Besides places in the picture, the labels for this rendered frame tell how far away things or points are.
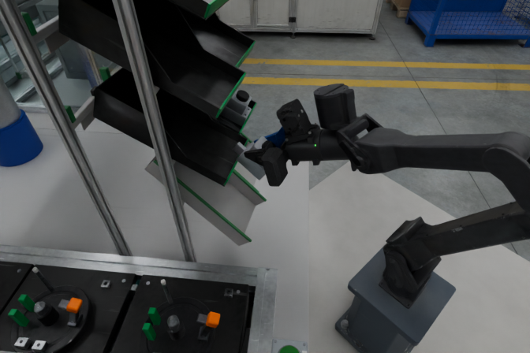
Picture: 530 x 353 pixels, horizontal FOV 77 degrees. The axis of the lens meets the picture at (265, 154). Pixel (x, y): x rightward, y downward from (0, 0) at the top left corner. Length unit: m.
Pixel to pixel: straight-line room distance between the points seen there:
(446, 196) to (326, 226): 1.60
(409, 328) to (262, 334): 0.28
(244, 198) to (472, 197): 1.97
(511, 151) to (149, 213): 0.92
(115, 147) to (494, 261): 1.27
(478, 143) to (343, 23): 4.12
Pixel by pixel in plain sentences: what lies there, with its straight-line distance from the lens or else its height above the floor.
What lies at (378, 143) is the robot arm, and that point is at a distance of 0.53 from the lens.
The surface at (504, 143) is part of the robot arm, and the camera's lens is 0.46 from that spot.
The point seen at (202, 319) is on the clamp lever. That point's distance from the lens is 0.66.
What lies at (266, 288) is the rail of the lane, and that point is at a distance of 0.80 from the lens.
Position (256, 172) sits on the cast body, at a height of 1.20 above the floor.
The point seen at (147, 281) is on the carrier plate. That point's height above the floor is 0.97.
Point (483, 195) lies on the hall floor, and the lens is 2.67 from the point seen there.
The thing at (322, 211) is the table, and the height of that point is 0.86.
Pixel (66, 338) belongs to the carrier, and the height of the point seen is 0.99.
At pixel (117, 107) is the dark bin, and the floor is 1.34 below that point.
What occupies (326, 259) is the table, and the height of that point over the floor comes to 0.86.
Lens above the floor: 1.66
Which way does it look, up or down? 41 degrees down
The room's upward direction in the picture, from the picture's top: straight up
